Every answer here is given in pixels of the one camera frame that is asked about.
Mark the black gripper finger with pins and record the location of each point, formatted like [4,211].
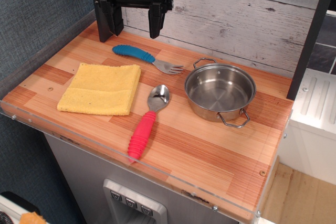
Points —
[156,16]
[118,19]

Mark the red handled metal spoon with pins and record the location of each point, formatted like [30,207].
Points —
[158,99]

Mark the yellow folded cloth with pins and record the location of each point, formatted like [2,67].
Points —
[101,90]

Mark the stainless steel pot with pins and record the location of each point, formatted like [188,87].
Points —
[220,92]

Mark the grey toy fridge cabinet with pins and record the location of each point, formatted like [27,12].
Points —
[85,174]

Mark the clear acrylic edge guard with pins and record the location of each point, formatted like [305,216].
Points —
[184,153]

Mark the silver ice dispenser panel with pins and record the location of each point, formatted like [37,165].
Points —
[129,206]

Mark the white toy sink unit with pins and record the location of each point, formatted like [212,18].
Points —
[308,143]

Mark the orange object bottom left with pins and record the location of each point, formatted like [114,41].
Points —
[32,218]

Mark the blue handled metal fork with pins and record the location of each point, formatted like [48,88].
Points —
[163,66]

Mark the dark grey right post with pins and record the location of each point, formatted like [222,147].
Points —
[311,38]

